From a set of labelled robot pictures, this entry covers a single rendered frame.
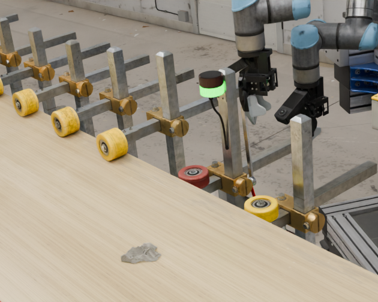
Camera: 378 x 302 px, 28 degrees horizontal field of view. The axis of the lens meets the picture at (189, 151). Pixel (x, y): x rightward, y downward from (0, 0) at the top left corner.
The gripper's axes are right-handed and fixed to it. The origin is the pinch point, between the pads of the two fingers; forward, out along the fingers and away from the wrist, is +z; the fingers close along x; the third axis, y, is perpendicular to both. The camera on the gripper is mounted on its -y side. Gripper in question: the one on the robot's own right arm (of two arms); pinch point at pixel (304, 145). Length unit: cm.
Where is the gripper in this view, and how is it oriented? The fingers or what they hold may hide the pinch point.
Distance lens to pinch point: 223.9
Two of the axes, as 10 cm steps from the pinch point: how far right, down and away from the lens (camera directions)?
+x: -6.4, -2.8, 7.2
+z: 1.1, 8.9, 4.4
